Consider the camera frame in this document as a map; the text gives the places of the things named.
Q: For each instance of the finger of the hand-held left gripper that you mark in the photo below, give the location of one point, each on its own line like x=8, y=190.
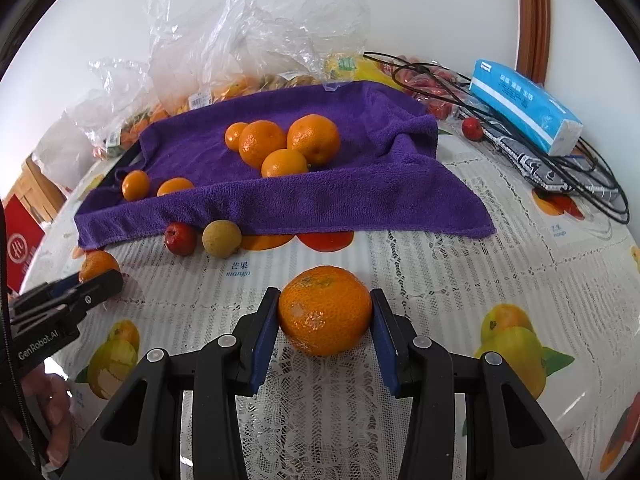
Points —
x=97, y=290
x=65, y=284

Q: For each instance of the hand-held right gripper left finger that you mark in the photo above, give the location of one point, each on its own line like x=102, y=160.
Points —
x=262, y=345

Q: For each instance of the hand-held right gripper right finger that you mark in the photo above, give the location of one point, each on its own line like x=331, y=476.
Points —
x=385, y=350

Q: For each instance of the small orange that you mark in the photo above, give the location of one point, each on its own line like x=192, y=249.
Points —
x=135, y=185
x=97, y=264
x=175, y=186
x=234, y=136

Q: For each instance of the large orange with pale mark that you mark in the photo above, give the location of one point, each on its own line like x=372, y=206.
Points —
x=325, y=310

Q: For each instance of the medium orange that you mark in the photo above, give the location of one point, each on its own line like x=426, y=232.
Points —
x=284, y=163
x=261, y=143

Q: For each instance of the person's left hand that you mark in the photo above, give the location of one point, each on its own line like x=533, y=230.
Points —
x=55, y=410

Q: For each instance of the red cardboard box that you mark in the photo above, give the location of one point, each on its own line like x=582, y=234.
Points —
x=22, y=245

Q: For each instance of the wooden chair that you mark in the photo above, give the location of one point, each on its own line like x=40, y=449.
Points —
x=35, y=195

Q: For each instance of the small red fruit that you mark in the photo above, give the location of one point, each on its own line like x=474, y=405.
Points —
x=180, y=238
x=472, y=129

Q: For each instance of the yellowish round longan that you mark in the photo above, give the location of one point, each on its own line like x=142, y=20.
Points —
x=221, y=238

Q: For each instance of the white plastic bag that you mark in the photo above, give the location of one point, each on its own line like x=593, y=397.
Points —
x=55, y=150

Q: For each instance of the purple towel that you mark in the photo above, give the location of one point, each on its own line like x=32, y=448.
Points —
x=325, y=195

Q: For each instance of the clear bag of leafy tangerines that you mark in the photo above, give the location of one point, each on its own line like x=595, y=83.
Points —
x=115, y=105

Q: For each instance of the white power strip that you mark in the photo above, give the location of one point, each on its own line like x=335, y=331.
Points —
x=520, y=157

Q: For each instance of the red sausage packet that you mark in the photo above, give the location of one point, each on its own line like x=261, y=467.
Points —
x=435, y=105

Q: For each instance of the clear plastic bag of oranges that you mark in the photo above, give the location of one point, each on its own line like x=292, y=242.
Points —
x=200, y=45

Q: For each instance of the yellow snack packet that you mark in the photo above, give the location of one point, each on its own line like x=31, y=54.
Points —
x=372, y=72

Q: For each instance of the blue tissue pack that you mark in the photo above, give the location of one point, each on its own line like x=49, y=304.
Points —
x=525, y=105

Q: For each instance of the clear plastic bag of longans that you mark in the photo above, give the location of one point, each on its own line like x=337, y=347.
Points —
x=310, y=15

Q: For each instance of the brown wooden frame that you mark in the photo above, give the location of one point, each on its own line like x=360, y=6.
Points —
x=532, y=20

